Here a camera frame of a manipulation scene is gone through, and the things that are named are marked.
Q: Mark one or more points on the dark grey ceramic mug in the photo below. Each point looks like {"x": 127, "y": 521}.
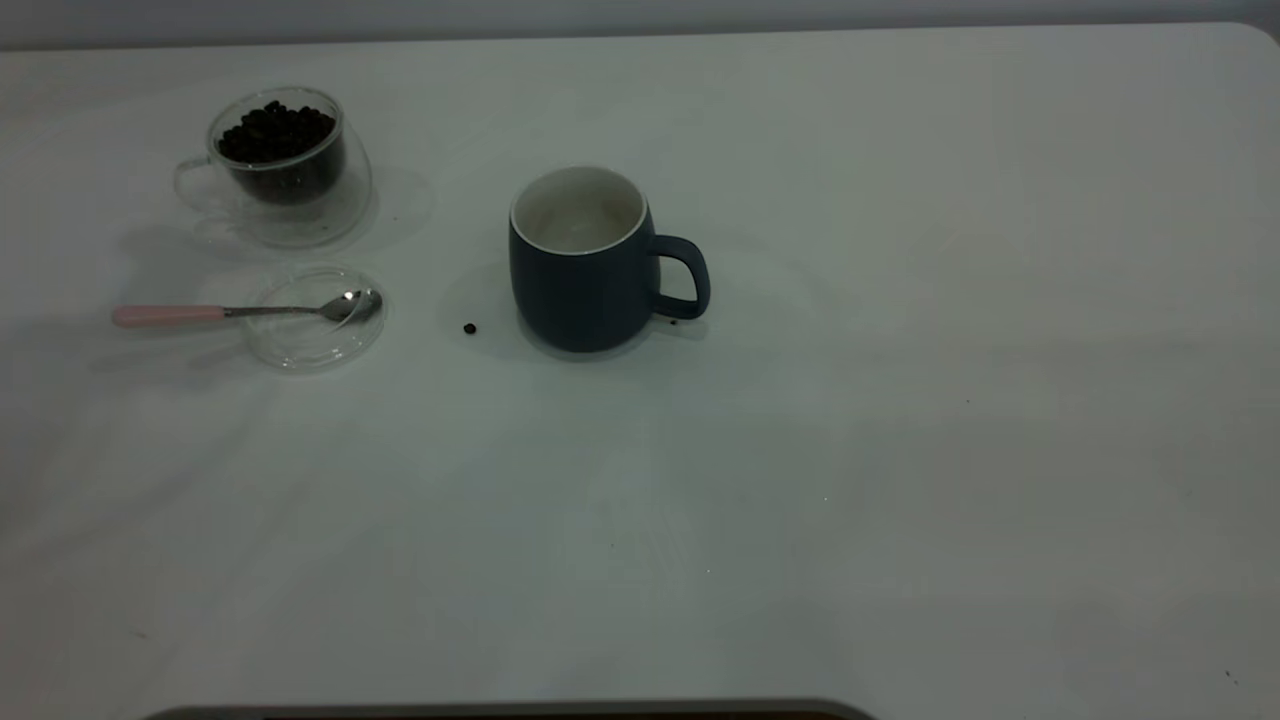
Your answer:
{"x": 580, "y": 295}

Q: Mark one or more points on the clear round glass lid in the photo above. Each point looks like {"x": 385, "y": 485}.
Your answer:
{"x": 310, "y": 345}

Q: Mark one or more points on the pile of coffee beans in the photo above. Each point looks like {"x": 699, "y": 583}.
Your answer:
{"x": 275, "y": 135}

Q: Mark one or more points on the clear double-wall glass cup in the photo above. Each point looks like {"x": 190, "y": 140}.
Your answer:
{"x": 300, "y": 205}

